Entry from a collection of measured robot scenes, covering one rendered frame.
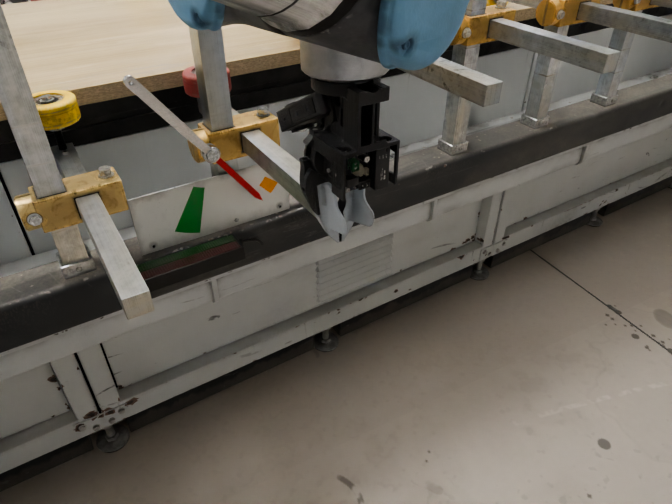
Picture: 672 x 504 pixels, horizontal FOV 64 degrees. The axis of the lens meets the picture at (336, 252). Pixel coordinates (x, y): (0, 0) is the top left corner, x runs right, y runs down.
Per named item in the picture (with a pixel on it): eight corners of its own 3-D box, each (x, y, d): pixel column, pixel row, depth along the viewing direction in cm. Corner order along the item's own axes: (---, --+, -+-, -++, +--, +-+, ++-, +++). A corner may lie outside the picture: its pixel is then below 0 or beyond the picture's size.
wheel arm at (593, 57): (615, 71, 84) (623, 47, 82) (600, 75, 82) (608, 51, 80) (414, 7, 118) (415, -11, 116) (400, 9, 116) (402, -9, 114)
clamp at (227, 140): (280, 147, 87) (278, 118, 84) (201, 168, 81) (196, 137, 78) (265, 135, 91) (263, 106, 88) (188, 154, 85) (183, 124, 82)
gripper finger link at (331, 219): (337, 267, 63) (337, 198, 58) (312, 243, 67) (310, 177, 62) (360, 259, 64) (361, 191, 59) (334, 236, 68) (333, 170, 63)
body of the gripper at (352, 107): (340, 207, 56) (340, 94, 49) (300, 175, 62) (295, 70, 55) (398, 189, 59) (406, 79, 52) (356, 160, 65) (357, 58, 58)
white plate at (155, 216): (290, 209, 94) (287, 157, 88) (142, 256, 83) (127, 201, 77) (289, 207, 95) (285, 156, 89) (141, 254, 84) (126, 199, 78)
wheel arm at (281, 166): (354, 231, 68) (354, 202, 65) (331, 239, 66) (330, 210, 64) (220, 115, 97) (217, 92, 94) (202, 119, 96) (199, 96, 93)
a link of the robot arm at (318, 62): (282, 21, 53) (363, 9, 57) (285, 71, 56) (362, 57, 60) (329, 41, 47) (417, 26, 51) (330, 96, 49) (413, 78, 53)
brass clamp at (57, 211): (130, 211, 78) (122, 181, 75) (29, 240, 72) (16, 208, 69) (119, 193, 82) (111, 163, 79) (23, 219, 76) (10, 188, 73)
